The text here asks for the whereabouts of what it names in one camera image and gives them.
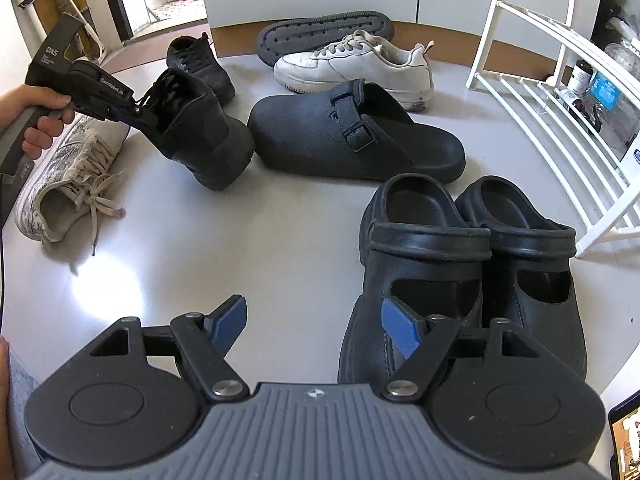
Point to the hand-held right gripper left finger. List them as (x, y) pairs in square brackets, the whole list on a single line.
[(230, 322)]

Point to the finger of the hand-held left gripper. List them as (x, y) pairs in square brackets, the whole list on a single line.
[(125, 114)]

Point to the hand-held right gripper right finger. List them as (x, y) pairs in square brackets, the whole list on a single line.
[(400, 327)]

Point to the black suede sneaker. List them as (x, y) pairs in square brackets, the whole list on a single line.
[(200, 65), (210, 130)]

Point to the white printed sneaker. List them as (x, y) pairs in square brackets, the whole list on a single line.
[(60, 195)]

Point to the white plain sneaker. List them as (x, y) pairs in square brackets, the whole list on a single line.
[(350, 67)]

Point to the white shoe rack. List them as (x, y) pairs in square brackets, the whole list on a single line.
[(490, 25)]

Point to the person's left hand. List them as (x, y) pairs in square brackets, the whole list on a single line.
[(20, 100)]

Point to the person's grey trousers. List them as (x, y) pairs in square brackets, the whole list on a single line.
[(25, 410)]

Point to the smartphone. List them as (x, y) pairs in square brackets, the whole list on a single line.
[(627, 440)]

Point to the white printed carton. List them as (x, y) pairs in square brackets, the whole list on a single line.
[(634, 156)]

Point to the water bottle blue label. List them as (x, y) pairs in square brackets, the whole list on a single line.
[(606, 91)]

